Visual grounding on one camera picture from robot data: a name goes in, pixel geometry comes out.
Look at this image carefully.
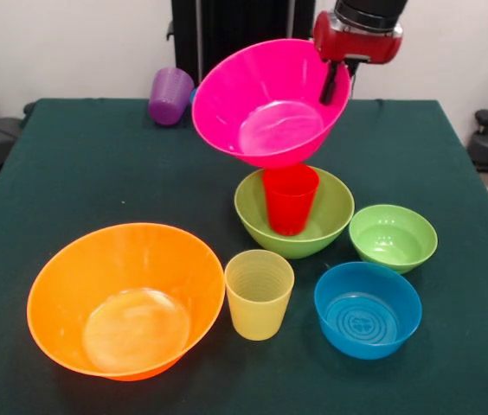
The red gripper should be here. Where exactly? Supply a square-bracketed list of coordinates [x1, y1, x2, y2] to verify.
[312, 10, 405, 106]

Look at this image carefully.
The large pink plastic bowl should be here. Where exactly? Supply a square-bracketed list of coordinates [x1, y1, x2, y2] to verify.
[190, 38, 352, 169]

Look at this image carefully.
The red plastic cup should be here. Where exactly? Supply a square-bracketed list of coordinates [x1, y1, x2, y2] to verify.
[262, 163, 321, 237]

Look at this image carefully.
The large green plastic bowl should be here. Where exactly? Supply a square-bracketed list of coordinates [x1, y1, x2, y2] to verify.
[233, 165, 356, 260]

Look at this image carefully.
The small green plastic bowl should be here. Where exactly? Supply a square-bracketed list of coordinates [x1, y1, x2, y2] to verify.
[348, 203, 439, 275]

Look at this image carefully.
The purple plastic cup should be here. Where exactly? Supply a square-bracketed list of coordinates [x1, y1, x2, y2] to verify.
[148, 67, 196, 126]

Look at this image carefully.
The yellow plastic cup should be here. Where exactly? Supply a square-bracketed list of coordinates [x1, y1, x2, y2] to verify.
[224, 249, 296, 342]

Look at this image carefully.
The orange plastic bowl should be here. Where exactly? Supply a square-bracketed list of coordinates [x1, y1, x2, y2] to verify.
[26, 222, 227, 382]

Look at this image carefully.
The dark green table cloth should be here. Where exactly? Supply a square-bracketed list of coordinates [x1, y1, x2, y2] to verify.
[0, 98, 488, 415]

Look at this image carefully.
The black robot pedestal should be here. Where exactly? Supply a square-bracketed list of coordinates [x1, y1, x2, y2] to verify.
[166, 0, 318, 86]

